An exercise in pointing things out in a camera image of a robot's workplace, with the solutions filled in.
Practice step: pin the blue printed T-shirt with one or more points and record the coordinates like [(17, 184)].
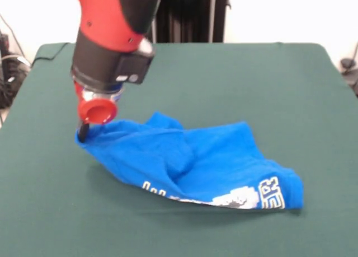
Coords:
[(201, 161)]

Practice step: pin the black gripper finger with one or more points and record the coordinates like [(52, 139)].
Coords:
[(83, 132)]

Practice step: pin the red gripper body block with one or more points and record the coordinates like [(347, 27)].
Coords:
[(98, 112)]

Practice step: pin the dark grey floor stand base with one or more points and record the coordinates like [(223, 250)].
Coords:
[(11, 80), (347, 63)]

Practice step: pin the dark green table cloth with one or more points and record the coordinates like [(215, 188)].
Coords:
[(84, 212)]

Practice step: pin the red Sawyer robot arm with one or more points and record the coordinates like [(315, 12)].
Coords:
[(106, 24)]

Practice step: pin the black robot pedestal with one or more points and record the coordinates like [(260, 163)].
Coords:
[(190, 16)]

